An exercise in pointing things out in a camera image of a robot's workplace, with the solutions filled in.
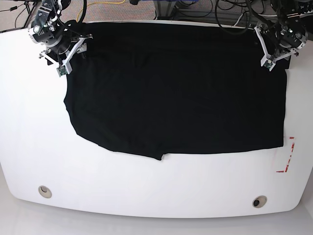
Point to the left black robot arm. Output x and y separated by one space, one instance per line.
287 12

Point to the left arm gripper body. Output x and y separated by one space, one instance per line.
279 42

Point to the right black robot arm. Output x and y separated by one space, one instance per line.
47 27

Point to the table cable grommet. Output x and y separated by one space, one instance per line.
45 192
259 201

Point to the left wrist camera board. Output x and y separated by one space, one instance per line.
269 64

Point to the right table cable grommet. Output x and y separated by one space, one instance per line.
259 201

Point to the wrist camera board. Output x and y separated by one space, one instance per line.
269 64
61 71

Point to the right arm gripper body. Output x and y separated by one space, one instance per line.
64 50

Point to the red tape rectangle marking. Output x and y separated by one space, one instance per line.
284 154

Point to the left table cable grommet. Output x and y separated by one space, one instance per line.
45 192

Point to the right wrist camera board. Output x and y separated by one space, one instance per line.
61 71

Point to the black t-shirt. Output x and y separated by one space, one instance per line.
155 89

